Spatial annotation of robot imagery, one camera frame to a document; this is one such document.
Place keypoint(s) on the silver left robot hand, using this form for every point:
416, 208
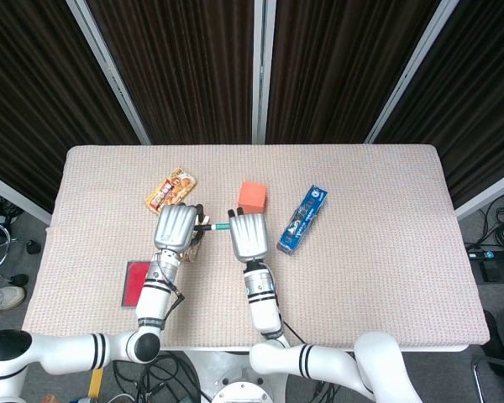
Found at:
174, 226

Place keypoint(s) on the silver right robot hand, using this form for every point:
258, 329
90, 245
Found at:
250, 237

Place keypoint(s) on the black marker cap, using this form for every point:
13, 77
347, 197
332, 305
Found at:
203, 227

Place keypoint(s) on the green and white marker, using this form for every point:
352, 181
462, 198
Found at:
222, 227

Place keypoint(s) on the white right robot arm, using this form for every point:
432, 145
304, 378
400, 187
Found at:
262, 302

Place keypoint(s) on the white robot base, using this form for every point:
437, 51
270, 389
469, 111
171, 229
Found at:
235, 386

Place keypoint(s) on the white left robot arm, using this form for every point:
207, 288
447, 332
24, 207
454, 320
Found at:
151, 302

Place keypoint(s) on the red white candy packet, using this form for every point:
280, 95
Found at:
193, 254

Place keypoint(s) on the yellow snack packet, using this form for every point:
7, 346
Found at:
170, 191

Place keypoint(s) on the orange cube block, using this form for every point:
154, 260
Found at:
252, 197

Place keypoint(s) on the blue cookie box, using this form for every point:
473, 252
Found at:
304, 218

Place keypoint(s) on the red ink pad case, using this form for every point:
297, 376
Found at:
133, 285

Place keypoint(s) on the white table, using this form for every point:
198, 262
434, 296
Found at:
218, 348

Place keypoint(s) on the beige woven table cloth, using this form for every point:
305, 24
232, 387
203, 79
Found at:
361, 273

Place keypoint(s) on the dark curtain panel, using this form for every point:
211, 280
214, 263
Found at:
185, 71
29, 105
340, 71
479, 105

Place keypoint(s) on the yellow floor tape strip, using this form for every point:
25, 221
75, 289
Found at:
95, 384

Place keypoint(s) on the white sneaker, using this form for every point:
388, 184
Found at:
2, 300

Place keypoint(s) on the black power strip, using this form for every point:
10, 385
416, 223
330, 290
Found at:
493, 253

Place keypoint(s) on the white partition post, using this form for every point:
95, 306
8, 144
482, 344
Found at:
411, 71
264, 71
109, 71

